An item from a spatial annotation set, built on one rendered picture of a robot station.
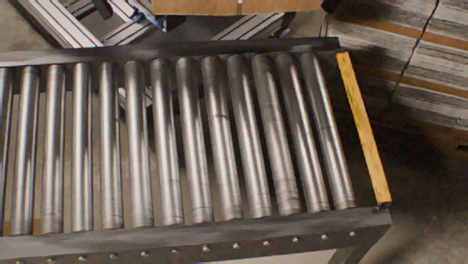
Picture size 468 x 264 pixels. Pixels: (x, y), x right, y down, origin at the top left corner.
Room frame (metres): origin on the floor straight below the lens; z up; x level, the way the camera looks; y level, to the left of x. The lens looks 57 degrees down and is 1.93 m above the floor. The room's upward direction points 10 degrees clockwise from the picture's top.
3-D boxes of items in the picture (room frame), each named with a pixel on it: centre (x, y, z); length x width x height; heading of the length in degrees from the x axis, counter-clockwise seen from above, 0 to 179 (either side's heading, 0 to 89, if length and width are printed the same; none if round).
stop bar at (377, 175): (0.81, -0.29, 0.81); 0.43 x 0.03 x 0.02; 17
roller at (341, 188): (0.79, -0.21, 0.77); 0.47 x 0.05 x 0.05; 17
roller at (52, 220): (0.61, 0.41, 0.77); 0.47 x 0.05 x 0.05; 17
